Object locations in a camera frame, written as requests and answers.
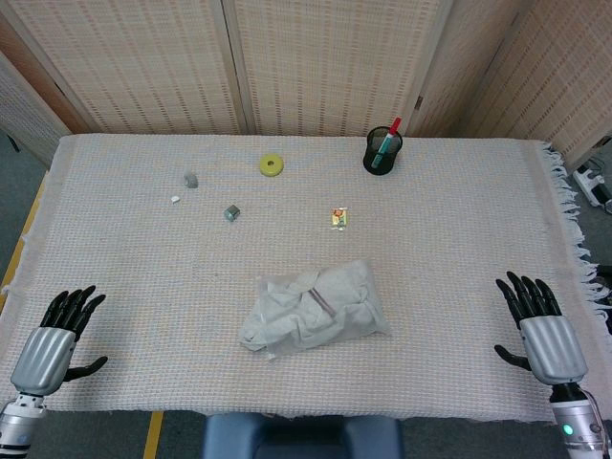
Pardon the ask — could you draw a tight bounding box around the yellow ring disc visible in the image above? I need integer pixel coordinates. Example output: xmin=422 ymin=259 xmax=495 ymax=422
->
xmin=258 ymin=152 xmax=286 ymax=178

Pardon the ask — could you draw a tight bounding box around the white device on floor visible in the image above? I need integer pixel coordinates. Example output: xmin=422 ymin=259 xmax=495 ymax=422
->
xmin=572 ymin=162 xmax=612 ymax=215

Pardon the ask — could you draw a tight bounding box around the black mesh pen holder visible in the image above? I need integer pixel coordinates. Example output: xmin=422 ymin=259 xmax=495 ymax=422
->
xmin=362 ymin=125 xmax=404 ymax=175

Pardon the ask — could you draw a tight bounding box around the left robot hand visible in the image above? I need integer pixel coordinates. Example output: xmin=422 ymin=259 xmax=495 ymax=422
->
xmin=10 ymin=285 xmax=109 ymax=397

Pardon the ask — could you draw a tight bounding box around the woven folding screen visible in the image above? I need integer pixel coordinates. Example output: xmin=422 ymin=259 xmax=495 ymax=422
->
xmin=0 ymin=0 xmax=612 ymax=168

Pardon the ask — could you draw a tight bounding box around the red capped teal marker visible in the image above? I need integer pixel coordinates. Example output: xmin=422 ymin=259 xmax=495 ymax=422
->
xmin=371 ymin=117 xmax=403 ymax=168

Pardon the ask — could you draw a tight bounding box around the yellow snack packet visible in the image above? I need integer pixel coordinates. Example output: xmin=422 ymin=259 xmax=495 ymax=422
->
xmin=328 ymin=207 xmax=352 ymax=232

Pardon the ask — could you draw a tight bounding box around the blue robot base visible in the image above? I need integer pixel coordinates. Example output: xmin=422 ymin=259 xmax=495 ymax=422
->
xmin=202 ymin=412 xmax=404 ymax=459

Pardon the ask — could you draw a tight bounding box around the white woven tablecloth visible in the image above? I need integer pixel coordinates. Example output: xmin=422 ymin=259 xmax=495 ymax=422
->
xmin=0 ymin=133 xmax=612 ymax=425

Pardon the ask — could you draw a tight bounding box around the clear plastic bag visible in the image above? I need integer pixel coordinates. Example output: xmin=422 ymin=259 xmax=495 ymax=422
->
xmin=238 ymin=258 xmax=391 ymax=361

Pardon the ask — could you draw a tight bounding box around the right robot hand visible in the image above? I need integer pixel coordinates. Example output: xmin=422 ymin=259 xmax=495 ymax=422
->
xmin=493 ymin=271 xmax=589 ymax=386

